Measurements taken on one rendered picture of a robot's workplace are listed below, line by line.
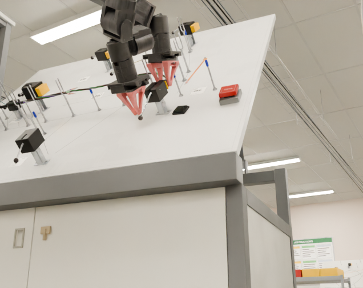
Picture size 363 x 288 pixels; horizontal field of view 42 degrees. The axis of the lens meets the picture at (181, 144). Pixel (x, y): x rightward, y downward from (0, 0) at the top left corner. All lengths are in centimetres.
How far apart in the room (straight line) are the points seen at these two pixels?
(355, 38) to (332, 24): 41
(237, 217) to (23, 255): 60
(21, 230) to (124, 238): 33
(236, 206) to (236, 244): 9
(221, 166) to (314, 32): 423
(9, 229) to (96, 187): 31
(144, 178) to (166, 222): 12
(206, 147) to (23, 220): 56
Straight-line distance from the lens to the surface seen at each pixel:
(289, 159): 887
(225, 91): 132
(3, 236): 143
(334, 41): 544
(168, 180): 112
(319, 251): 1251
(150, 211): 117
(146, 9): 140
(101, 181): 121
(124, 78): 125
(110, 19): 121
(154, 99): 136
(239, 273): 107
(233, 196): 110
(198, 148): 115
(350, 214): 1250
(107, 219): 123
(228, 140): 114
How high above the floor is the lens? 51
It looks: 20 degrees up
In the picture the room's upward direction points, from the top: straight up
